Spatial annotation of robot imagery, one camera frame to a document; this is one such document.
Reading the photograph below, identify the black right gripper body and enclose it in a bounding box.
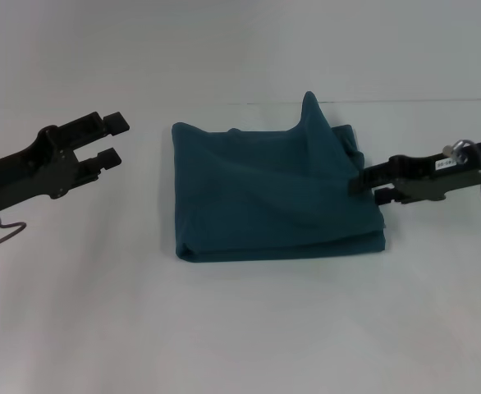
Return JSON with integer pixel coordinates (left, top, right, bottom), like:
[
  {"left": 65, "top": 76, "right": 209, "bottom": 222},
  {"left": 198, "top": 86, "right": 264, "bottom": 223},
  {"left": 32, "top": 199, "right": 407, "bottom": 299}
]
[{"left": 387, "top": 150, "right": 481, "bottom": 205}]

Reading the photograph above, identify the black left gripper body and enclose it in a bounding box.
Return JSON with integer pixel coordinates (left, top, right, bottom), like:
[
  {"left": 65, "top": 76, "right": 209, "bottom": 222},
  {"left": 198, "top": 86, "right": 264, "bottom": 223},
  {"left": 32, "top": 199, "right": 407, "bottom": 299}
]
[{"left": 0, "top": 124, "right": 98, "bottom": 223}]

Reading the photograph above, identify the teal blue t-shirt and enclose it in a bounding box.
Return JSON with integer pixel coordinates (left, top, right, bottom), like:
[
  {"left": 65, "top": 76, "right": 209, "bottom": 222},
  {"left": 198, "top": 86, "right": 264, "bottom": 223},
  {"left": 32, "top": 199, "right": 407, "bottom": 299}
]
[{"left": 170, "top": 90, "right": 387, "bottom": 264}]

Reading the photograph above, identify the silver elbow cable plug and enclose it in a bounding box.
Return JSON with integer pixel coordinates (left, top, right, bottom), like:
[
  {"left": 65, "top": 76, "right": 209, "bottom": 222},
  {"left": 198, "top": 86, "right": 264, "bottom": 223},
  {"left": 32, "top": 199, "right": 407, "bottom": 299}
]
[{"left": 441, "top": 139, "right": 472, "bottom": 166}]

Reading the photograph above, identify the reddish brown cable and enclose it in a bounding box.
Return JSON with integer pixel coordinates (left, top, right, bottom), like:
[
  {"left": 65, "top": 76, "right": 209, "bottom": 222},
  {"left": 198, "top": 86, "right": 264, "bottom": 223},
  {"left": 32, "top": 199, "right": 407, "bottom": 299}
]
[{"left": 0, "top": 212, "right": 28, "bottom": 259}]

